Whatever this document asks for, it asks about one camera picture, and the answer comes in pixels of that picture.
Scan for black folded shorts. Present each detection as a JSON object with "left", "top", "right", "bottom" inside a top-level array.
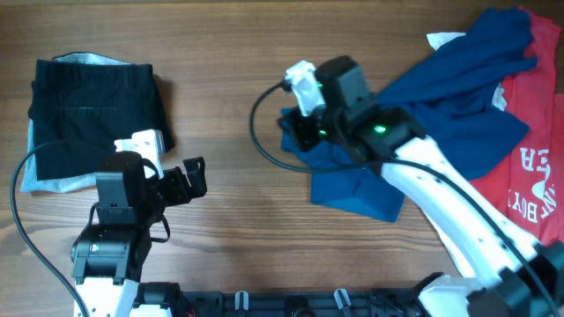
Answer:
[{"left": 28, "top": 60, "right": 174, "bottom": 181}]

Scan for left black cable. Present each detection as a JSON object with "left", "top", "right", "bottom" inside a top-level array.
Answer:
[{"left": 10, "top": 139, "right": 115, "bottom": 317}]

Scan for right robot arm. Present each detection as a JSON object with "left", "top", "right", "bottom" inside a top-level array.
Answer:
[{"left": 283, "top": 56, "right": 563, "bottom": 316}]

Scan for red printed t-shirt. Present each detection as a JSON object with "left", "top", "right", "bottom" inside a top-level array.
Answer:
[{"left": 471, "top": 6, "right": 563, "bottom": 245}]

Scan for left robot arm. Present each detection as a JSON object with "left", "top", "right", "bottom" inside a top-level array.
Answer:
[{"left": 71, "top": 151, "right": 207, "bottom": 316}]

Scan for light grey folded garment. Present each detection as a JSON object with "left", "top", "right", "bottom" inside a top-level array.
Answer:
[{"left": 20, "top": 52, "right": 129, "bottom": 193}]

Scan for right black cable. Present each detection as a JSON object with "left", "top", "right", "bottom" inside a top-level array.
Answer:
[{"left": 249, "top": 81, "right": 564, "bottom": 317}]

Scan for blue polo shirt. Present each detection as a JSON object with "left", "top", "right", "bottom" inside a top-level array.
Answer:
[{"left": 281, "top": 8, "right": 537, "bottom": 222}]

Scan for black cable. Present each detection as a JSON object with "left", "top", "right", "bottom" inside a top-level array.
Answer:
[
  {"left": 249, "top": 81, "right": 564, "bottom": 317},
  {"left": 10, "top": 139, "right": 115, "bottom": 317}
]

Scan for white shirt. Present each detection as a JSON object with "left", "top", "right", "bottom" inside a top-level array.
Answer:
[{"left": 425, "top": 32, "right": 508, "bottom": 278}]

